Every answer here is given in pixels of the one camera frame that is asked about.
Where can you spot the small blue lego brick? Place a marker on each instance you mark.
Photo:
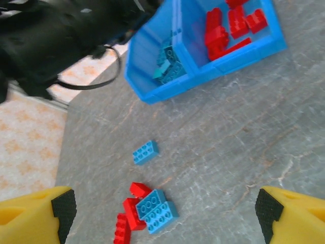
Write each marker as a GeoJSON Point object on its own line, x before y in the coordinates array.
{"type": "Point", "coordinates": [161, 69]}

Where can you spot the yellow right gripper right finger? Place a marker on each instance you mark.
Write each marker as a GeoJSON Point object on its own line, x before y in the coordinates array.
{"type": "Point", "coordinates": [302, 218]}

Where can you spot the red lego plate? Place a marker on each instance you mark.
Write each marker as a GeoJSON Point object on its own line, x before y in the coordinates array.
{"type": "Point", "coordinates": [236, 45]}

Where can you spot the red lego brick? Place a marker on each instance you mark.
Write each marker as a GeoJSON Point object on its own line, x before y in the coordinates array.
{"type": "Point", "coordinates": [122, 228]}
{"type": "Point", "coordinates": [138, 189]}
{"type": "Point", "coordinates": [217, 38]}
{"type": "Point", "coordinates": [132, 213]}
{"type": "Point", "coordinates": [238, 23]}
{"type": "Point", "coordinates": [257, 21]}
{"type": "Point", "coordinates": [234, 2]}
{"type": "Point", "coordinates": [213, 20]}

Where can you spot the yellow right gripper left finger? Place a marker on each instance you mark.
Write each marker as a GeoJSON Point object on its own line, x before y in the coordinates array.
{"type": "Point", "coordinates": [25, 218]}

